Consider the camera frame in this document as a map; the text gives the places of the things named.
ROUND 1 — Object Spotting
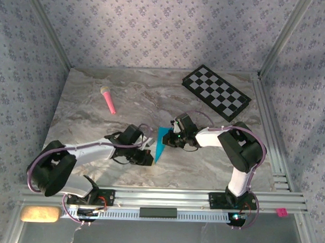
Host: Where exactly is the controller board with green light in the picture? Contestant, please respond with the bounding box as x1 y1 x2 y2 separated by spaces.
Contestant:
227 212 249 227

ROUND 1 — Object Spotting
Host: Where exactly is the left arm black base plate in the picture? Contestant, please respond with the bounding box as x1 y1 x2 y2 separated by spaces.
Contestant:
66 187 116 207

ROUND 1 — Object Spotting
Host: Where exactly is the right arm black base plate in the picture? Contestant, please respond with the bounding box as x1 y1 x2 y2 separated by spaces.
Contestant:
208 191 258 212

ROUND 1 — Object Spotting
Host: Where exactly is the blue cloth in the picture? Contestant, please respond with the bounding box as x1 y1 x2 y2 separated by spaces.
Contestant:
153 126 174 165

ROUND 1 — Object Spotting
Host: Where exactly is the aluminium frame post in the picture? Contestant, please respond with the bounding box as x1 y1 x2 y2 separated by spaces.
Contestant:
259 0 314 79
20 0 76 70

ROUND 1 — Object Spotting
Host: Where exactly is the white slotted cable duct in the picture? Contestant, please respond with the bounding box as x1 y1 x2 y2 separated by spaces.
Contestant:
60 205 232 225

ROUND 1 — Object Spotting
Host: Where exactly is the aluminium frame bar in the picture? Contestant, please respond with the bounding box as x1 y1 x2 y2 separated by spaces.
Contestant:
293 214 319 243
2 205 26 243

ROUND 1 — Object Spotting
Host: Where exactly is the tan oblong sponge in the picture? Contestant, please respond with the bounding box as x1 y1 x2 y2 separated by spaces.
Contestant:
19 205 63 224

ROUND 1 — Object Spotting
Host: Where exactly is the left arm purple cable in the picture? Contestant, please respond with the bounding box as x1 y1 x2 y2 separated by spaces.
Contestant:
25 119 154 228

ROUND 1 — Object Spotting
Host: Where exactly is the aluminium side rail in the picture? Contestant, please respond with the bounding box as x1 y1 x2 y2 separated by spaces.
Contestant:
247 74 300 193

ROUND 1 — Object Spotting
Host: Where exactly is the pink toy microphone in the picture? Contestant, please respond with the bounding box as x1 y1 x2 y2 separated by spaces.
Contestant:
99 86 118 116

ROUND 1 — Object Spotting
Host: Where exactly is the black white checkerboard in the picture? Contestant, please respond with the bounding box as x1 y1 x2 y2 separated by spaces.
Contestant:
180 63 253 124

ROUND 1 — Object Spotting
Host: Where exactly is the controller board with red wires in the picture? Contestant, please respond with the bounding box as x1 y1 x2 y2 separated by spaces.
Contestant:
76 206 108 218

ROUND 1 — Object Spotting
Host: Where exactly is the long aluminium mounting rail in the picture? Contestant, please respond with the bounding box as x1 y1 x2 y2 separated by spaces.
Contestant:
18 182 310 216

